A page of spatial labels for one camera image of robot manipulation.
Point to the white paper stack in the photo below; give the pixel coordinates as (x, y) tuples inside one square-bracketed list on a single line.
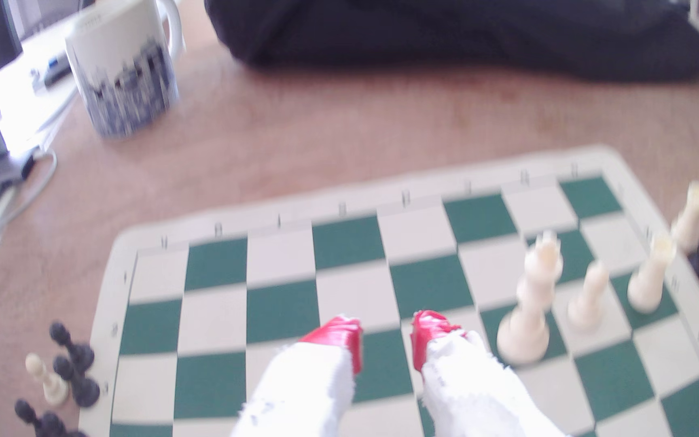
[(16, 103)]

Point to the black blue pen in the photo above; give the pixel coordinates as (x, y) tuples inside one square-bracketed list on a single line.
[(58, 70)]

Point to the white chess rook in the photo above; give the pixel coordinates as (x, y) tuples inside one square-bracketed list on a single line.
[(647, 285)]

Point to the white mug with skyline print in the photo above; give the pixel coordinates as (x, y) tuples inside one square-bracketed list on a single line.
[(125, 73)]

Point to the dark blue cloth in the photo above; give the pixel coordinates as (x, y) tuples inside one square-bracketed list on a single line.
[(446, 30)]

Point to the green white chess board mat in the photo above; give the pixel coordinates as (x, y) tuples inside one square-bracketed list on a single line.
[(349, 291)]

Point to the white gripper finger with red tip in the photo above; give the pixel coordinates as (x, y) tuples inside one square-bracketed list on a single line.
[(477, 394), (301, 394)]

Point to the white chess pawn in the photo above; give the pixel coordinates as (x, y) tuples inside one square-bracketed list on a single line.
[(55, 391)]

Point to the black chess pawn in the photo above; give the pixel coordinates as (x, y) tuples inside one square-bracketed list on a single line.
[(79, 357), (85, 391), (51, 425)]

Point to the white chess bishop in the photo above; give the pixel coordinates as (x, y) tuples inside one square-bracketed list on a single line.
[(586, 303)]

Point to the white chess piece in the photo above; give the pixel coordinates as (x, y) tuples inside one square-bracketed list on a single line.
[(686, 227)]

